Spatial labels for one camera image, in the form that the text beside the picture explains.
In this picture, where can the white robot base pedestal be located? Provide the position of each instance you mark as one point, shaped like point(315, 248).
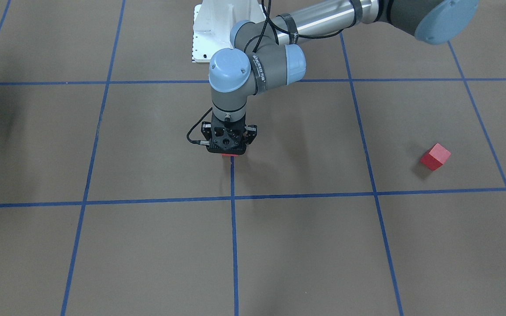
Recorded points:
point(213, 21)

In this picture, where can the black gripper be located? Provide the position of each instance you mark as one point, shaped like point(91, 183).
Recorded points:
point(206, 133)

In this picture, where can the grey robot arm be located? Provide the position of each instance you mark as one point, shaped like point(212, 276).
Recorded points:
point(267, 55)

